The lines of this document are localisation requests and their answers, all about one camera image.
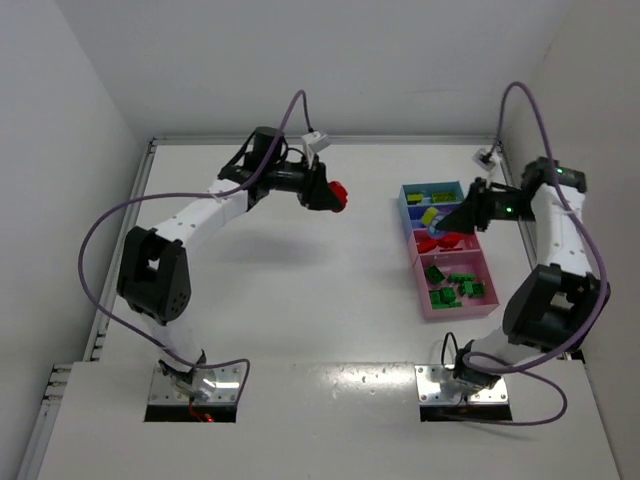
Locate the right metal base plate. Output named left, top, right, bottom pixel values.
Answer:
left=415, top=364, right=509, bottom=407

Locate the yellow-green lego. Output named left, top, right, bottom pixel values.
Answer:
left=431, top=192, right=457, bottom=204

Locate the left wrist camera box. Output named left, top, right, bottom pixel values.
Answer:
left=301, top=130, right=331, bottom=160

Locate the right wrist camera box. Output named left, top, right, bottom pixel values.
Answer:
left=472, top=148, right=502, bottom=184

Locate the large pink container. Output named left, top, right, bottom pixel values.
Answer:
left=413, top=250, right=500, bottom=321

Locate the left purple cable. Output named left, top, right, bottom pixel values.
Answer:
left=78, top=89, right=316, bottom=401

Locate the metal base plate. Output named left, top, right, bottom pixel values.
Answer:
left=415, top=364, right=509, bottom=407
left=148, top=365, right=245, bottom=407

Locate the large green plate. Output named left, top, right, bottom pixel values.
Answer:
left=429, top=287, right=462, bottom=310

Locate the yellow-green brick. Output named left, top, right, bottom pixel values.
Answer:
left=407, top=193, right=423, bottom=205
left=420, top=207, right=439, bottom=227

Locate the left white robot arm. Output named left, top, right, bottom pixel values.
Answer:
left=116, top=127, right=348, bottom=393

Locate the red square lego brick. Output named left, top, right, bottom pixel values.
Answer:
left=416, top=239, right=438, bottom=254

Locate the red round lego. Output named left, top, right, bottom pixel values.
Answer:
left=438, top=234, right=464, bottom=249
left=328, top=181, right=348, bottom=213

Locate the green base plate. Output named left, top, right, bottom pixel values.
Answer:
left=448, top=281, right=475, bottom=298

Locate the small pink container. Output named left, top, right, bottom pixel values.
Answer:
left=408, top=229, right=481, bottom=264

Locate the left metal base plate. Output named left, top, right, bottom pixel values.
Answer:
left=148, top=365, right=245, bottom=407

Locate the purple paw lego piece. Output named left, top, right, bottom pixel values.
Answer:
left=427, top=216, right=447, bottom=238

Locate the green square lego in bin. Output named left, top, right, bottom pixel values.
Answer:
left=472, top=283, right=485, bottom=298

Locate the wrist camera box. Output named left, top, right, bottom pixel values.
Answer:
left=301, top=130, right=331, bottom=160
left=472, top=148, right=502, bottom=184

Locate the green lego plate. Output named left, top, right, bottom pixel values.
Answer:
left=447, top=273, right=476, bottom=284

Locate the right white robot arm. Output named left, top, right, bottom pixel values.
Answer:
left=436, top=157, right=610, bottom=391

